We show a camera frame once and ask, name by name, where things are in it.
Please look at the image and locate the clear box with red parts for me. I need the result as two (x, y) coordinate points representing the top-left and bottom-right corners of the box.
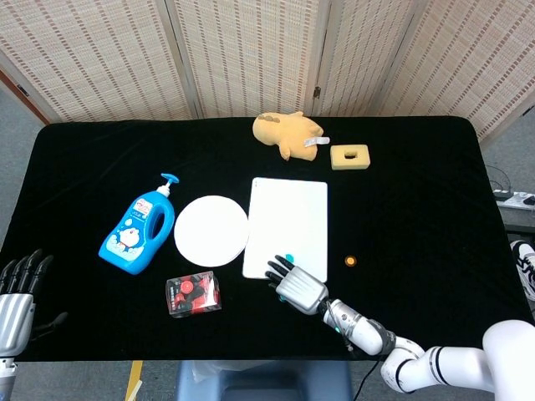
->
(165, 270), (222, 319)

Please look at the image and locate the white round pad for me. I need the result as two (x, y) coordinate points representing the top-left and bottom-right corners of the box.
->
(173, 194), (250, 268)

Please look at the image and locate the white and black shoe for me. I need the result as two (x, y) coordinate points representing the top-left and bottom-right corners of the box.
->
(510, 240), (535, 301)

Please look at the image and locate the yellow sponge with hole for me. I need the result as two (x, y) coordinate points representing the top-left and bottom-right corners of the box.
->
(329, 143), (371, 172)

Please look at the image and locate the woven folding screen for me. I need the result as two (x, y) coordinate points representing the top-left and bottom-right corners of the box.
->
(0, 0), (535, 143)

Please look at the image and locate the yellow floor tape strip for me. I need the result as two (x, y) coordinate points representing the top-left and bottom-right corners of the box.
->
(125, 361), (144, 401)

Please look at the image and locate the blue pump soap bottle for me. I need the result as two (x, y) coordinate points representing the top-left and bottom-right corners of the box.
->
(98, 173), (181, 276)

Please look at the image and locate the white magnetic board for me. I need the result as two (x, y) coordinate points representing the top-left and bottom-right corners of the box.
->
(242, 176), (329, 283)

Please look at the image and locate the white power strip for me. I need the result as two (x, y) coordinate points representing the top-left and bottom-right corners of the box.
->
(492, 190), (535, 210)

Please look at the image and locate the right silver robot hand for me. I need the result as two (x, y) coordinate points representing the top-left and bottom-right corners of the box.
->
(265, 254), (330, 315)

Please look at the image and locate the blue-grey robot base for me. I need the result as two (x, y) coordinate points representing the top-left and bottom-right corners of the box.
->
(174, 359), (354, 401)

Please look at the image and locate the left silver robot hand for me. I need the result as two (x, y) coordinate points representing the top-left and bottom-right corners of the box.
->
(0, 248), (68, 360)

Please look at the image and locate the black tablecloth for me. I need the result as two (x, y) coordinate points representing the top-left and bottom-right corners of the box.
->
(0, 115), (535, 363)

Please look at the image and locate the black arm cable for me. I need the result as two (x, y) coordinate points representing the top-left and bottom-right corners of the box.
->
(353, 358), (380, 401)

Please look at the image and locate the tan plush toy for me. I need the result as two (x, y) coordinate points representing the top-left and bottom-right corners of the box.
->
(252, 110), (331, 161)

